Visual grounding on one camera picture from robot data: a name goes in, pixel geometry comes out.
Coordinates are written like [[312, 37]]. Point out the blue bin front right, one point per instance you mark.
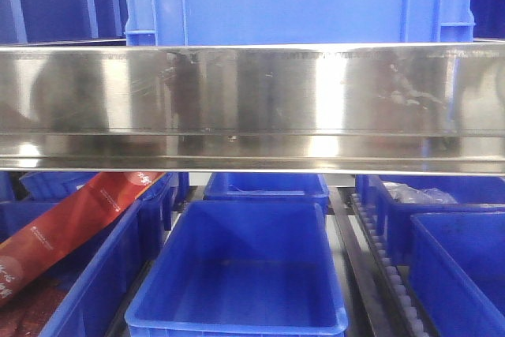
[[457, 271]]

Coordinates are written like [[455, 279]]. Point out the blue bin left with packaging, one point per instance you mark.
[[81, 294]]

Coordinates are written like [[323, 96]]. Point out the stainless steel shelf rack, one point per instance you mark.
[[408, 108]]

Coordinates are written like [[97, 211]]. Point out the blue bin rear right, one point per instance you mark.
[[392, 218]]

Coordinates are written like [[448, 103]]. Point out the dark blue crate upper left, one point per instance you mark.
[[34, 21]]

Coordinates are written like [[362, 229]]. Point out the clear plastic bag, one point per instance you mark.
[[405, 194]]

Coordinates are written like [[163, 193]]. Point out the red printed packaging box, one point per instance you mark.
[[47, 239]]

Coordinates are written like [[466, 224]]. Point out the large blue crate upper shelf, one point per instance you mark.
[[247, 22]]

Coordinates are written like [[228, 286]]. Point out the blue bin rear left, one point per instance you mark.
[[57, 183]]

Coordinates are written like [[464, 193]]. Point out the roller track rail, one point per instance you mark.
[[376, 293]]

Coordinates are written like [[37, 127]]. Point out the empty blue bin centre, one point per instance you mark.
[[242, 268]]

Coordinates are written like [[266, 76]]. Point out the blue bin rear centre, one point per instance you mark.
[[283, 187]]

